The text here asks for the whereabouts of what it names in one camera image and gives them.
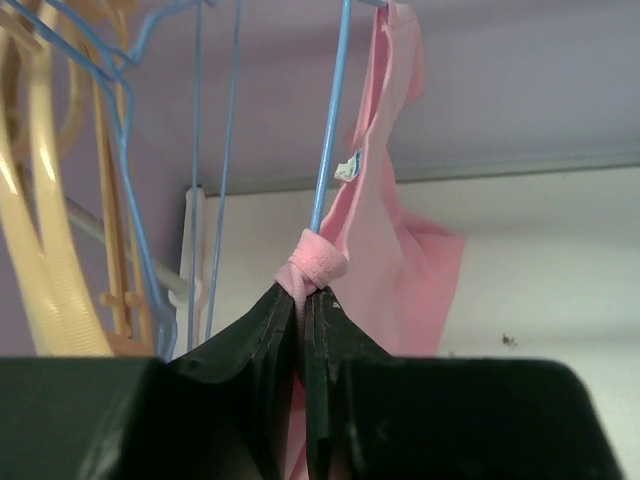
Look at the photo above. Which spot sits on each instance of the wooden hanger middle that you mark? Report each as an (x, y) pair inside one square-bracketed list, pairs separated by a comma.
[(59, 309)]

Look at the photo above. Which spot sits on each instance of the wooden hanger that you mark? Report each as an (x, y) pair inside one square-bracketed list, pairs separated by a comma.
[(126, 298), (20, 200), (59, 309)]

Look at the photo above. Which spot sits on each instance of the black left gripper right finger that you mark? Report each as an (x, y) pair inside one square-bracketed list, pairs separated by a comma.
[(338, 355)]

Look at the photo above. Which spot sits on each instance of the pink t shirt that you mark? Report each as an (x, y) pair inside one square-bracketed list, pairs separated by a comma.
[(393, 273)]

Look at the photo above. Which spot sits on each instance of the wooden hanger right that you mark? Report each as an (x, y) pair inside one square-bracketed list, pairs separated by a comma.
[(126, 298)]

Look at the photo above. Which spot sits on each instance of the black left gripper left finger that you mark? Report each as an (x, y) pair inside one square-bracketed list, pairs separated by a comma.
[(249, 368)]

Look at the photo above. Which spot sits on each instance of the wooden hanger left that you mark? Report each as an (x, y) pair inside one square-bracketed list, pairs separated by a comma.
[(20, 200)]

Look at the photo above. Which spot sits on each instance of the white metal clothes rack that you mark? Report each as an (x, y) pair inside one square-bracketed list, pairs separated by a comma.
[(150, 255)]

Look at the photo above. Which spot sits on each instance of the blue wire hanger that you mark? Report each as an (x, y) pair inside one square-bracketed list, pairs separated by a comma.
[(181, 90), (332, 117), (96, 34)]

